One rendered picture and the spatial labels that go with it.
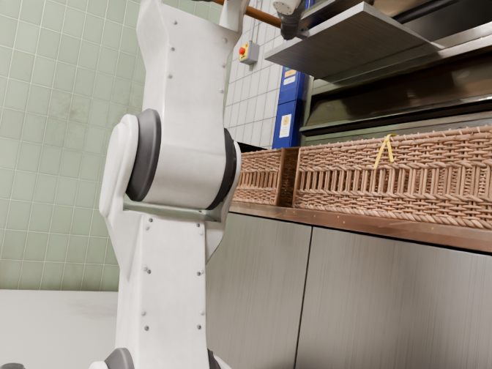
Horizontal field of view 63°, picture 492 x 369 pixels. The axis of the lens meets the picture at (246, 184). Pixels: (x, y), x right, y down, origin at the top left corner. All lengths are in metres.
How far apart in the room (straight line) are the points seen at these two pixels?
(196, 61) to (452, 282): 0.49
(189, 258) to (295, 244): 0.33
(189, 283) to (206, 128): 0.23
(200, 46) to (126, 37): 1.87
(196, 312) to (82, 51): 2.01
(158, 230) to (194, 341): 0.17
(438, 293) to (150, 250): 0.41
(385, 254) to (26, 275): 1.98
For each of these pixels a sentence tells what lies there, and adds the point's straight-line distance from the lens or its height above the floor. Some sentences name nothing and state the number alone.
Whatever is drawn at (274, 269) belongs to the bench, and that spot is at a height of 0.43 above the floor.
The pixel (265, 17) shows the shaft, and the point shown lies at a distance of 1.43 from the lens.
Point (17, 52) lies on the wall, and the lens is 2.43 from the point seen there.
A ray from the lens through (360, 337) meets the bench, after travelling 0.76.
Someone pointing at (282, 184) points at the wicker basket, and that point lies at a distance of 1.05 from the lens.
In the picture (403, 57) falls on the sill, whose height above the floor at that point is 1.15.
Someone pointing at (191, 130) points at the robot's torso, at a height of 0.67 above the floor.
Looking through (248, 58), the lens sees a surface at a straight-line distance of 2.40.
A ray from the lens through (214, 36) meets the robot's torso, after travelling 0.70.
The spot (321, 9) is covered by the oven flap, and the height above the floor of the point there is 1.39.
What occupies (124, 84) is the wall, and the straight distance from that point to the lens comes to 2.47.
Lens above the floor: 0.56
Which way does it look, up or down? 3 degrees up
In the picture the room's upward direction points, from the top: 8 degrees clockwise
